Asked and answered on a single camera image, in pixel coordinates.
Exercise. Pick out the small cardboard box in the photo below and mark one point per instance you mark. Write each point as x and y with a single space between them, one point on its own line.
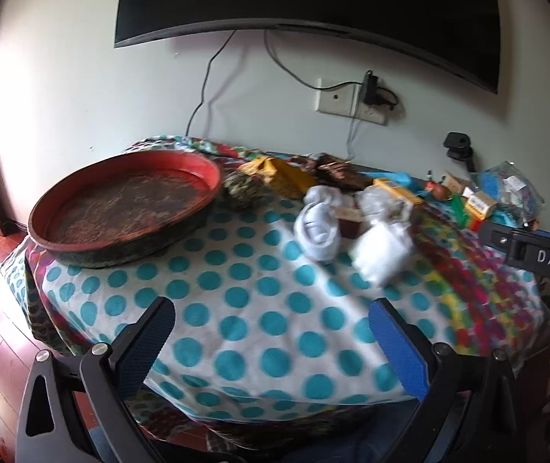
456 182

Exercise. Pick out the clear printed plastic bag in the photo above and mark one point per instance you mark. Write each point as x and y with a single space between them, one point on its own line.
511 188

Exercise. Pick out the long yellow box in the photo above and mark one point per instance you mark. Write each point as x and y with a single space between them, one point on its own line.
395 190

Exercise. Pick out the polka dot tablecloth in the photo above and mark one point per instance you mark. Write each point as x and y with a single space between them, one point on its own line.
255 299

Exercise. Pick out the white sock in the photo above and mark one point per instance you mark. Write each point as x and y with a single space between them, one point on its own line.
318 231

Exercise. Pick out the white plastic bag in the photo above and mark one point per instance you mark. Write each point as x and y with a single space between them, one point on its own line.
381 251

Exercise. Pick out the red round tray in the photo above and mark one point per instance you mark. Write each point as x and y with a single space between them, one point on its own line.
125 202

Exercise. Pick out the green mottled bundle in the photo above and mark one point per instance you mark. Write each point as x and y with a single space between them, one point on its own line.
243 190

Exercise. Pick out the teal cloth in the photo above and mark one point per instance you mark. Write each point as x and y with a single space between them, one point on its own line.
403 177

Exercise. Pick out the black clamp mount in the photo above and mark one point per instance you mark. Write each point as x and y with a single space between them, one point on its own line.
458 142

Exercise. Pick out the brown-haired figurine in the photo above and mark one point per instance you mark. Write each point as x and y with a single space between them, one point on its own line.
440 192

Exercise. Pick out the black power adapter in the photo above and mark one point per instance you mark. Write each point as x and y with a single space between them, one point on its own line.
370 89

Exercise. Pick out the white wall socket plate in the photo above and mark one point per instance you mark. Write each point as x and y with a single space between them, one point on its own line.
335 99

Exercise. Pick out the brown snack packet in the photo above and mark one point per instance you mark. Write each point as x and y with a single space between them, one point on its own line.
333 160
347 181

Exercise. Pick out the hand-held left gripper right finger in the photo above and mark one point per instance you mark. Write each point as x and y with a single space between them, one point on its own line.
395 342

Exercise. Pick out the yellow packet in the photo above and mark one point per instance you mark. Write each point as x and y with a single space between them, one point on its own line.
289 176

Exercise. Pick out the small yellow medicine box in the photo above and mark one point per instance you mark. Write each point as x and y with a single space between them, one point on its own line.
482 202

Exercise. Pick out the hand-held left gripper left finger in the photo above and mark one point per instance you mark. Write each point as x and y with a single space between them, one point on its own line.
145 342

